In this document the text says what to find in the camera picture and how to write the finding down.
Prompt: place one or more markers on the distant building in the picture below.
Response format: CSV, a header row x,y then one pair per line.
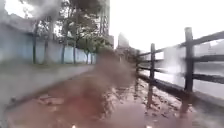
x,y
123,40

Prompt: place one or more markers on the reddish brown wet path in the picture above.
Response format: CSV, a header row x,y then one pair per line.
x,y
110,110

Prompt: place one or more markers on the tall building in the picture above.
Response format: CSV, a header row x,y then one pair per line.
x,y
105,16

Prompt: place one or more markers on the row of trees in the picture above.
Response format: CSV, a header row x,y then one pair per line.
x,y
71,30

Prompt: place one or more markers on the grey asphalt road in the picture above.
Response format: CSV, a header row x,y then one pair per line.
x,y
30,78

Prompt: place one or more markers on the grey water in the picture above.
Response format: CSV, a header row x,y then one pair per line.
x,y
208,68

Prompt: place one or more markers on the dark wooden rail fence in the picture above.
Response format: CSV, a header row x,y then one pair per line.
x,y
188,60

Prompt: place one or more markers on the pale blue wall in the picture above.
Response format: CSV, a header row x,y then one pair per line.
x,y
15,46

